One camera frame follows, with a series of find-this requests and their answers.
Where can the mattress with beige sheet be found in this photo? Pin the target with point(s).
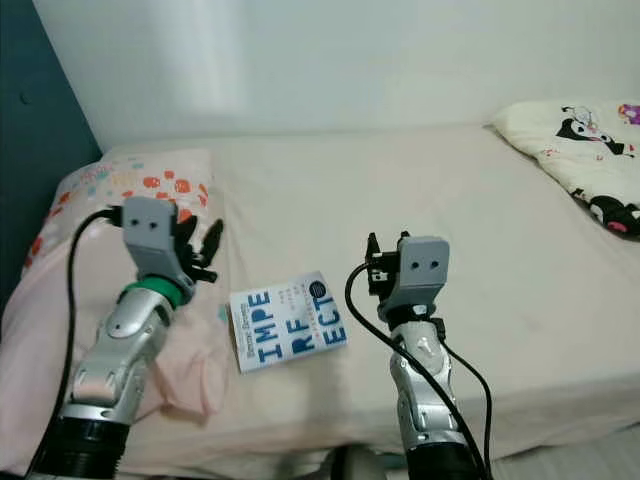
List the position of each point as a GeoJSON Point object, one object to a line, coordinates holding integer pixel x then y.
{"type": "Point", "coordinates": [460, 220]}

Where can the white book with blue lettering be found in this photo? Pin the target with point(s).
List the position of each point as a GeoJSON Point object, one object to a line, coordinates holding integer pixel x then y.
{"type": "Point", "coordinates": [285, 325]}

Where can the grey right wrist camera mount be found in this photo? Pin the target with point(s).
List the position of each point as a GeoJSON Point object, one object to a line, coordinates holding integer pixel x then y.
{"type": "Point", "coordinates": [423, 268]}

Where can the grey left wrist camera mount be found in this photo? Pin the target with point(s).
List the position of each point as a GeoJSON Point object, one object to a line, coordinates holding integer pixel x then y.
{"type": "Point", "coordinates": [150, 240]}

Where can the dark teal upholstered headboard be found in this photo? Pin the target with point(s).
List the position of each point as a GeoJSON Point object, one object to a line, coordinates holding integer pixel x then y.
{"type": "Point", "coordinates": [40, 120]}

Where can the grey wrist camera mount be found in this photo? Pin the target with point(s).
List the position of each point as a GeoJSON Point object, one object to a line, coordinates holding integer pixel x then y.
{"type": "Point", "coordinates": [150, 240]}
{"type": "Point", "coordinates": [423, 268]}

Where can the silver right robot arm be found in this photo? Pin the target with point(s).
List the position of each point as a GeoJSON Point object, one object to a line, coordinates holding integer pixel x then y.
{"type": "Point", "coordinates": [425, 390]}

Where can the pink patterned pillow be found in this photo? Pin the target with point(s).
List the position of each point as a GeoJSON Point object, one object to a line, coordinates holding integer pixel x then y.
{"type": "Point", "coordinates": [50, 340]}

